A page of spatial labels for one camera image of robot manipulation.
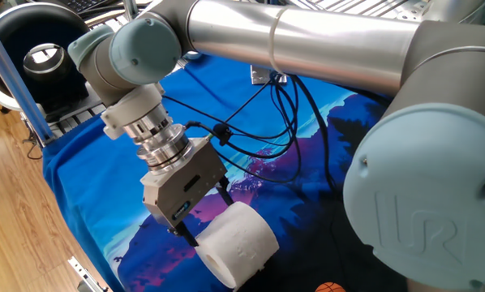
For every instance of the metal rail bracket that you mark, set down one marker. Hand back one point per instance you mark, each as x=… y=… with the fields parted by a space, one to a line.
x=86 y=276

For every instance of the grey Schunk gripper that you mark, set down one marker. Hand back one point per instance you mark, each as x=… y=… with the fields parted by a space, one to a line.
x=181 y=182

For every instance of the black keyboard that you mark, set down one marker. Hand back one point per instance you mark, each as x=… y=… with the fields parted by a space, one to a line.
x=80 y=4

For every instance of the blue landscape print tablecloth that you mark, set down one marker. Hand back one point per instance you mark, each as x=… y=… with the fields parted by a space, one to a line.
x=96 y=174

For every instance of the aluminium frame post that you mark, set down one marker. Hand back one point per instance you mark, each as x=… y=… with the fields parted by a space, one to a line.
x=19 y=89

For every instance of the white toilet paper roll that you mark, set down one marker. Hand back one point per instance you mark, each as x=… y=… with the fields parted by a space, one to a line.
x=242 y=239

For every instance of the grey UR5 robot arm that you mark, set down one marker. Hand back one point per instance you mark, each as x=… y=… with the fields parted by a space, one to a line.
x=327 y=48

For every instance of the small orange basketball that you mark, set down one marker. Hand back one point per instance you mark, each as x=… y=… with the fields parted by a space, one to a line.
x=329 y=288

